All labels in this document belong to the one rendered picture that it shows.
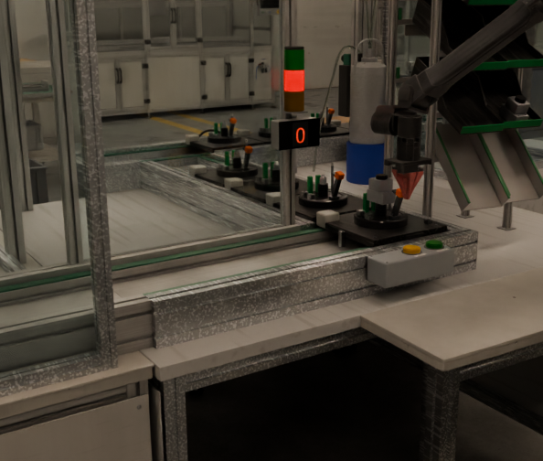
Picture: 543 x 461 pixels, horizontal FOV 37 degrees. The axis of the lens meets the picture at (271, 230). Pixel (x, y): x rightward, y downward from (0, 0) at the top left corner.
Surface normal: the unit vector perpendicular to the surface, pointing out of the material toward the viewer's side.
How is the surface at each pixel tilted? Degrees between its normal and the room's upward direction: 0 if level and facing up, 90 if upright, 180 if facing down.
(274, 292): 90
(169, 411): 90
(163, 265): 90
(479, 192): 45
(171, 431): 90
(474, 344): 0
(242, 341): 0
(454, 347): 0
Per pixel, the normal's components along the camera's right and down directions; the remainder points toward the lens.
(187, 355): -0.01, -0.96
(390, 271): 0.54, 0.23
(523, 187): 0.26, -0.50
